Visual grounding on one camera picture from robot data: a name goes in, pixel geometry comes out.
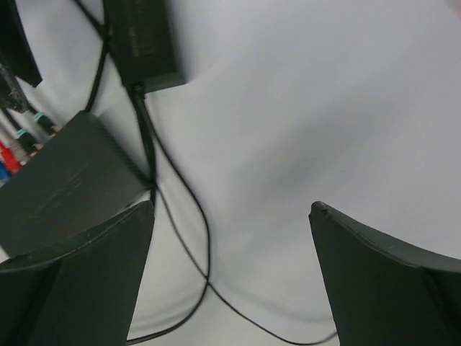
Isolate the black network switch box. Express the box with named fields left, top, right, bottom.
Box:
left=1, top=112, right=148, bottom=257

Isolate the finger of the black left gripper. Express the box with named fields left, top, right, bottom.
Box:
left=0, top=0, right=43, bottom=112

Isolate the thin black power cable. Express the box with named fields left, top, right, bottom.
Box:
left=125, top=84, right=336, bottom=346

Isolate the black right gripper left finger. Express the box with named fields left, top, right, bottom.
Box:
left=1, top=201, right=154, bottom=345

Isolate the black cable teal boot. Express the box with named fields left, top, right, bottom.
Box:
left=28, top=104, right=60, bottom=137

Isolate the red ethernet cable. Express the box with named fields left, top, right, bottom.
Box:
left=0, top=140, right=21, bottom=176

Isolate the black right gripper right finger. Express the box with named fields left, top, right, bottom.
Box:
left=309, top=201, right=460, bottom=346

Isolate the black power adapter brick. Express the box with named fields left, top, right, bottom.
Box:
left=103, top=0, right=187, bottom=93

